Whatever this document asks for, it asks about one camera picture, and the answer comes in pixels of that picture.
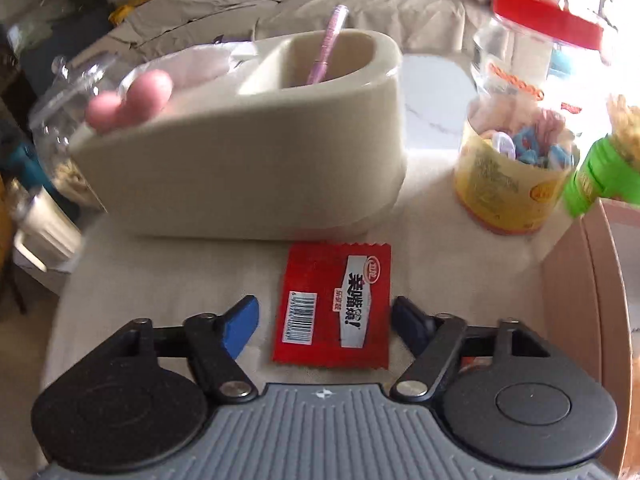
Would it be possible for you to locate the pink egg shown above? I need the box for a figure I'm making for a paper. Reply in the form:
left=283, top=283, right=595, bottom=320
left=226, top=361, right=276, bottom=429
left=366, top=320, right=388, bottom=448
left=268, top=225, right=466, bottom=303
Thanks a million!
left=117, top=69, right=174, bottom=126
left=85, top=91, right=123, bottom=134

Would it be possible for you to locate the white marble coaster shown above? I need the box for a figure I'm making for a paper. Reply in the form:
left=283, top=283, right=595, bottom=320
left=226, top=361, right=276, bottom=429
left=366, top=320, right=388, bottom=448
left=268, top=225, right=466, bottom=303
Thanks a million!
left=400, top=53, right=479, bottom=154

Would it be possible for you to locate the red snack packet white label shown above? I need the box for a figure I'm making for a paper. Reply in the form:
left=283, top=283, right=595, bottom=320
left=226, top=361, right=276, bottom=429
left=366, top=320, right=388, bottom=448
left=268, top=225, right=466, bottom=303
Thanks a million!
left=271, top=241, right=392, bottom=370

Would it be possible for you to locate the glass jar of nuts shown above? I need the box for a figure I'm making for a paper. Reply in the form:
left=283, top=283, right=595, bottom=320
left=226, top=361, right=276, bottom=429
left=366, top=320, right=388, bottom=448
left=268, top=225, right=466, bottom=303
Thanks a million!
left=27, top=52, right=133, bottom=212

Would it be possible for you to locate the round candy jar green base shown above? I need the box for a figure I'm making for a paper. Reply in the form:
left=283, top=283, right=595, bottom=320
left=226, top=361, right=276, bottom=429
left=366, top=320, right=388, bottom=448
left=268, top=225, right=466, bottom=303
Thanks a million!
left=562, top=94, right=640, bottom=219

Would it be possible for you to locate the beige desk organizer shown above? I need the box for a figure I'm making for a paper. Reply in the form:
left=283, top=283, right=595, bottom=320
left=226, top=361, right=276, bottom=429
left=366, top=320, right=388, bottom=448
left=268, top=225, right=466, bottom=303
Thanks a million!
left=67, top=29, right=407, bottom=242

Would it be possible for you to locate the brown cardboard box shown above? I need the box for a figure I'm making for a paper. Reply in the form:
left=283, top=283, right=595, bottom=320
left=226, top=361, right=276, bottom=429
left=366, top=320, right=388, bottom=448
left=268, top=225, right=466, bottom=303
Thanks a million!
left=542, top=197, right=640, bottom=477

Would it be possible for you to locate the plastic jar with red lid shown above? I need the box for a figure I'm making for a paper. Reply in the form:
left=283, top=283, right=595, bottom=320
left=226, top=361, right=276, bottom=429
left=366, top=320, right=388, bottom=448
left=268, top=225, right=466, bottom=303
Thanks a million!
left=452, top=0, right=607, bottom=237

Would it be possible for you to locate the pink pen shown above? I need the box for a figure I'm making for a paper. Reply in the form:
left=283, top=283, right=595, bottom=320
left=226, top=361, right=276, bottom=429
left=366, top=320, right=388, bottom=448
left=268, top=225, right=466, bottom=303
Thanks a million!
left=305, top=4, right=349, bottom=86

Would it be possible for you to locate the grey covered sofa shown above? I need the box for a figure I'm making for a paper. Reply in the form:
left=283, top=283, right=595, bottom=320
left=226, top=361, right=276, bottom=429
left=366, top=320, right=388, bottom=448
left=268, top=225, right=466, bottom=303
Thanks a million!
left=0, top=0, right=501, bottom=68

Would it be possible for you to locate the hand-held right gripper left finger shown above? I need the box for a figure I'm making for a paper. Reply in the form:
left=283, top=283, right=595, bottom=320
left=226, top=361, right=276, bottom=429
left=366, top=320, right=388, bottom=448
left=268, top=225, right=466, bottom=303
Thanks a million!
left=107, top=295, right=261, bottom=403

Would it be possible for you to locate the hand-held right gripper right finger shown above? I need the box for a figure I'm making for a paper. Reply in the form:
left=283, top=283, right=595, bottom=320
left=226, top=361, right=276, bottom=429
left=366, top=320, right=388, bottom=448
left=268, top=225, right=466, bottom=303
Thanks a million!
left=390, top=296, right=551, bottom=402

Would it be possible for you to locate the white tablecloth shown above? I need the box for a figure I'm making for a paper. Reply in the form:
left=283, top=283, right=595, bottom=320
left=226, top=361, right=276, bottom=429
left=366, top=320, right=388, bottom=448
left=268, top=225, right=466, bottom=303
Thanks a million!
left=40, top=145, right=601, bottom=480

